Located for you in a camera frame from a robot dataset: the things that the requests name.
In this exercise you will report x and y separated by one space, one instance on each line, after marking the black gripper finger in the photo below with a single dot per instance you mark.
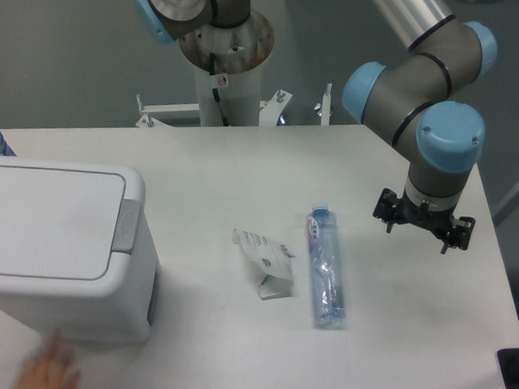
455 233
387 209

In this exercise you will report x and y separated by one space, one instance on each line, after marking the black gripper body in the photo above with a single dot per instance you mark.
437 222

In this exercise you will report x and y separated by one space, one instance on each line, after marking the white push-lid trash can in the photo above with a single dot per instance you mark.
76 251

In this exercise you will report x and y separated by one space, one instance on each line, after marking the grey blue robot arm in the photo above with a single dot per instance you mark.
409 107

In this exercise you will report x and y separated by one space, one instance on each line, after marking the blurred human hand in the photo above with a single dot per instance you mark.
52 366

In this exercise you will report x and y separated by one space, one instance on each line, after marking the clear plastic water bottle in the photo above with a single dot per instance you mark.
326 268

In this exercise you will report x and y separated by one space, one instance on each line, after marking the white paper carton box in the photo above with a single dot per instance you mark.
272 260

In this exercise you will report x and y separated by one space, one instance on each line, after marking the black table clamp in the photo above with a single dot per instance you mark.
508 360

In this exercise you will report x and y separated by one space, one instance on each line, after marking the white metal base frame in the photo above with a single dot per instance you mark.
213 113

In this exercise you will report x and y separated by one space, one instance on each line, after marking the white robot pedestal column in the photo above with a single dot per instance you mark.
230 60

